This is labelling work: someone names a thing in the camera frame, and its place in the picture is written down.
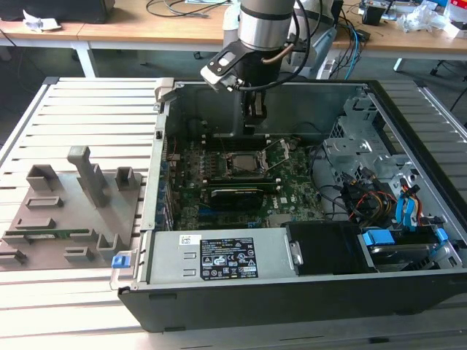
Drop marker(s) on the silver CPU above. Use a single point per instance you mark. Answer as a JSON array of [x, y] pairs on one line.
[[245, 161]]

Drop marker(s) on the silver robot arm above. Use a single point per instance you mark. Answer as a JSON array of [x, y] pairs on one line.
[[266, 25]]

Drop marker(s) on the CPU socket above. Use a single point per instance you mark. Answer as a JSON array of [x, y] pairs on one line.
[[229, 166]]

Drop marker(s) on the white power strip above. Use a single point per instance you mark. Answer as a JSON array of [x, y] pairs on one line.
[[328, 67]]

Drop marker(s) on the black RAM slot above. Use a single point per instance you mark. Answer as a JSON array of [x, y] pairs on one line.
[[219, 141], [219, 135], [270, 186], [241, 178]]

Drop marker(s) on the small black adapter box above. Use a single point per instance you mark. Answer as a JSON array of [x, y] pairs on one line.
[[363, 35]]

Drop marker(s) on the metal drive cage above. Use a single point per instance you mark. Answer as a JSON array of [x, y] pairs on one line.
[[346, 149]]

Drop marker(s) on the black graphics card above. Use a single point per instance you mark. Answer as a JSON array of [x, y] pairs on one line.
[[237, 198]]

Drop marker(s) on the black pen holder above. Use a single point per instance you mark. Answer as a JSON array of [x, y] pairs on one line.
[[374, 16]]

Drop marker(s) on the green motherboard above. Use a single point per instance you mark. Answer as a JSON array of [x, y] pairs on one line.
[[292, 197]]

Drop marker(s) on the wooden desk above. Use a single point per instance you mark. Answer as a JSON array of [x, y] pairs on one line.
[[109, 33]]

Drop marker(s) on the clear plastic bag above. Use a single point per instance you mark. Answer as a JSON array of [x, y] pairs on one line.
[[419, 18]]

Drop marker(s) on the black plastic shroud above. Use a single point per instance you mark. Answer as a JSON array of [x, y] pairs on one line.
[[324, 248]]

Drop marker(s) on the grey power supply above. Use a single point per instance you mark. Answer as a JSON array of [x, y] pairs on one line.
[[171, 262]]

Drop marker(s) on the black equipment case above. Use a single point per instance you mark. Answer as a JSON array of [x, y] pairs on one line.
[[54, 9]]

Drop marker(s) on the crumpled white paper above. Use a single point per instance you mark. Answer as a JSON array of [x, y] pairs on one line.
[[40, 22]]

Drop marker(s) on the hard disk blue carrier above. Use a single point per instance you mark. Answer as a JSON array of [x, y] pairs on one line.
[[397, 251]]

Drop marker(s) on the blue case latch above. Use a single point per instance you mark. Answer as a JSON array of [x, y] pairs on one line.
[[119, 261]]

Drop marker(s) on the grey parts rack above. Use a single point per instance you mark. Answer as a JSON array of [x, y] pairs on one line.
[[73, 218]]

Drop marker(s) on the black and grey PC case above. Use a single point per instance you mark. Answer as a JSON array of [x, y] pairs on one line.
[[255, 310]]

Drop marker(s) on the green RAM stick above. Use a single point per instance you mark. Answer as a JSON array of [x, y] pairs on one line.
[[69, 232]]

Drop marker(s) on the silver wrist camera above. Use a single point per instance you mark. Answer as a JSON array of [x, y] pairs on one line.
[[222, 63]]

